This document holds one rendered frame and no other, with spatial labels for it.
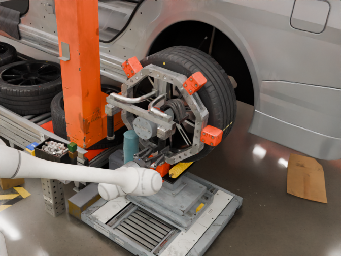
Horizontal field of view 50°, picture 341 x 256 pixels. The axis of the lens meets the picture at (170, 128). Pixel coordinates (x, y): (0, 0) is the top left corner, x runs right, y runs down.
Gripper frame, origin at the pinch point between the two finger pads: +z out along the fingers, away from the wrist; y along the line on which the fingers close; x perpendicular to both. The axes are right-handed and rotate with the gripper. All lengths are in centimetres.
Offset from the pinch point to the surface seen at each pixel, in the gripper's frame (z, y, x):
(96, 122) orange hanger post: 15, -59, -15
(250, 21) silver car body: 57, 12, 55
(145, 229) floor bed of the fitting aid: 11, -15, -77
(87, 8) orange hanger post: 12, -60, 54
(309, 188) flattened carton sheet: 131, 58, -82
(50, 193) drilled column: -14, -74, -62
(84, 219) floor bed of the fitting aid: -5, -53, -79
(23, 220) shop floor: -28, -87, -83
